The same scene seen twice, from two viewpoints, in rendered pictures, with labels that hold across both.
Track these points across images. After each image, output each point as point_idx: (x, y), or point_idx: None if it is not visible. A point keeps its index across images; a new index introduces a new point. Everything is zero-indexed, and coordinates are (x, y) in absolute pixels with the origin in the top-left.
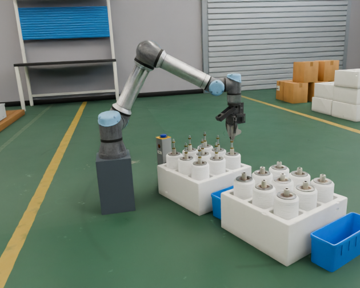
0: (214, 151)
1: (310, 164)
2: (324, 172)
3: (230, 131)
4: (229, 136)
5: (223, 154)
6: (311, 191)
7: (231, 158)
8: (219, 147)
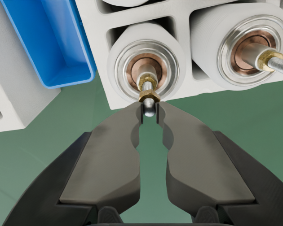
0: (246, 15)
1: (178, 222)
2: (142, 217)
3: (169, 142)
4: (161, 104)
5: (203, 58)
6: None
7: (112, 46)
8: (248, 58)
